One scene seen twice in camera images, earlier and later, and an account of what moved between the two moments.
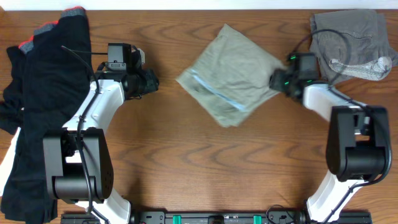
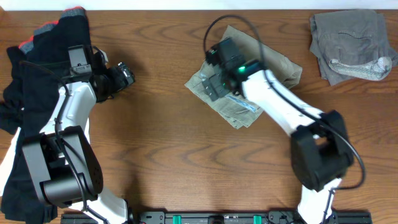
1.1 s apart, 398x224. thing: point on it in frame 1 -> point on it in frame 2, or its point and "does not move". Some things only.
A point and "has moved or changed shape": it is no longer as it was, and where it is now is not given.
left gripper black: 152,84 -> 119,82
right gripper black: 276,80 -> 214,82
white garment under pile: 6,164 does not move
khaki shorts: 231,77 has moved or changed shape
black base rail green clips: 223,217 does not move
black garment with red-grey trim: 46,76 does not move
